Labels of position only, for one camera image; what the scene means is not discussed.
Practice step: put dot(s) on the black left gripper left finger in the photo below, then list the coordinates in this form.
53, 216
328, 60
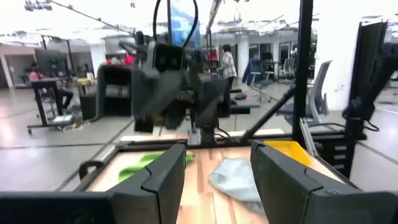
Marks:
155, 193

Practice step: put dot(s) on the black low platform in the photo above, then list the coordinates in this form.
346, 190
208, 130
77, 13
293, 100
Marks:
244, 105

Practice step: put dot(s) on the black desk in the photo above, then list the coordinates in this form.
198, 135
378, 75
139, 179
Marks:
46, 83

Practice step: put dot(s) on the green plastic face-print bucket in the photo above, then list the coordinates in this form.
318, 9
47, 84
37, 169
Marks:
133, 170

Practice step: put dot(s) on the chair with blue jacket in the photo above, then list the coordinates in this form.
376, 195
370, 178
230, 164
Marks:
253, 68

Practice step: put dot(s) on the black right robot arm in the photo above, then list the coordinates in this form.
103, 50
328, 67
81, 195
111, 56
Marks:
207, 133

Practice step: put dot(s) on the black aluminium table frame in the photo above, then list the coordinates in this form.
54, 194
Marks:
303, 62

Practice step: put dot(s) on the black waste bin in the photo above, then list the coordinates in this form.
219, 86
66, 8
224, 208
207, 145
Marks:
88, 107

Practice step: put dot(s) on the yellow plastic bin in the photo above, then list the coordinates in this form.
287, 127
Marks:
290, 151

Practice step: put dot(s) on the black open cabinet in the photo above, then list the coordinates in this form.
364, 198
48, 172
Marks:
101, 93

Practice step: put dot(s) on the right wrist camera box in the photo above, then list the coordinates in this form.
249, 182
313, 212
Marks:
168, 57

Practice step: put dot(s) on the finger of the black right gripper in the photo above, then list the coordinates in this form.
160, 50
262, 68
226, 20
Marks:
213, 99
152, 90

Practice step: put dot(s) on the grey cloth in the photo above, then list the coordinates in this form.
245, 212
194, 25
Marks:
233, 180

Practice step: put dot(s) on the black desk monitor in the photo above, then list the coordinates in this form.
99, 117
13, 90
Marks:
51, 62

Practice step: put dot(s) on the person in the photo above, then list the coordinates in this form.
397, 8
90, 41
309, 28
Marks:
229, 65
34, 74

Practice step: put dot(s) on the grey office chair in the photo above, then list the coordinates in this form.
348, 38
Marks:
320, 90

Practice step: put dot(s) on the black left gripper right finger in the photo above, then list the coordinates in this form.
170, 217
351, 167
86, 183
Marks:
286, 193

